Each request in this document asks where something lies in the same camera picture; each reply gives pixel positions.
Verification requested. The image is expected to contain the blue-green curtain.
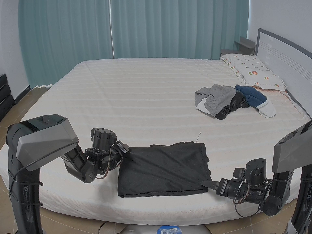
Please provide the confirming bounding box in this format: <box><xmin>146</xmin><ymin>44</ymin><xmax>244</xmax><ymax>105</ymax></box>
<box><xmin>110</xmin><ymin>0</ymin><xmax>250</xmax><ymax>59</ymax></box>
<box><xmin>18</xmin><ymin>0</ymin><xmax>115</xmax><ymax>88</ymax></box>

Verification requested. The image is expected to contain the grey bedside table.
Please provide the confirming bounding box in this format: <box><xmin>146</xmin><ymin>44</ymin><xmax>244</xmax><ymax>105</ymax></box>
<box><xmin>220</xmin><ymin>36</ymin><xmax>256</xmax><ymax>56</ymax></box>

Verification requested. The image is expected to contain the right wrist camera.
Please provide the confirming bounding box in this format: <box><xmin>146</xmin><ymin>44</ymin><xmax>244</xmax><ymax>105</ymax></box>
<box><xmin>233</xmin><ymin>168</ymin><xmax>247</xmax><ymax>180</ymax></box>

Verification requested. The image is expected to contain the white printed pillow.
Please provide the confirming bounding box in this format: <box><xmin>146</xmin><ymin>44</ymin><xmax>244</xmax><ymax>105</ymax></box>
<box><xmin>219</xmin><ymin>53</ymin><xmax>287</xmax><ymax>91</ymax></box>

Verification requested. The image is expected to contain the bed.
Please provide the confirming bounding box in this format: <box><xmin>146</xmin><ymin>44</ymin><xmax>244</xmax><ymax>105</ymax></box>
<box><xmin>0</xmin><ymin>28</ymin><xmax>312</xmax><ymax>227</ymax></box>

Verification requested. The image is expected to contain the black chest of drawers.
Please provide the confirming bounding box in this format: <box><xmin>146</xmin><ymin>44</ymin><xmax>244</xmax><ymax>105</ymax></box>
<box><xmin>0</xmin><ymin>73</ymin><xmax>14</xmax><ymax>122</ymax></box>

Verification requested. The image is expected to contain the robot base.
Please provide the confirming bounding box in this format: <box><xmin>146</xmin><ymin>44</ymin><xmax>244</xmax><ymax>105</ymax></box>
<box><xmin>119</xmin><ymin>224</ymin><xmax>212</xmax><ymax>234</ymax></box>

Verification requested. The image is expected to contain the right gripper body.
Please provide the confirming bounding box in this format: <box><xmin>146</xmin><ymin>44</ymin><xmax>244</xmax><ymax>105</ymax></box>
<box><xmin>216</xmin><ymin>178</ymin><xmax>245</xmax><ymax>200</ymax></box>

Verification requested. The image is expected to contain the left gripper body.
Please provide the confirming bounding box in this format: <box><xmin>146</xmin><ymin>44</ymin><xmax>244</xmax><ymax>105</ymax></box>
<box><xmin>107</xmin><ymin>142</ymin><xmax>131</xmax><ymax>170</ymax></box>

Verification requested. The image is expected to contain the pile of clothes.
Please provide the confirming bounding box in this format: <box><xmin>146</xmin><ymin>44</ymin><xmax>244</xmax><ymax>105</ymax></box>
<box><xmin>195</xmin><ymin>84</ymin><xmax>277</xmax><ymax>120</ymax></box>

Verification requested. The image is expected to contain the black T-shirt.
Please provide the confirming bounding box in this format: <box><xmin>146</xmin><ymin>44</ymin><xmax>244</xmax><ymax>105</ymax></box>
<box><xmin>117</xmin><ymin>142</ymin><xmax>213</xmax><ymax>198</ymax></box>

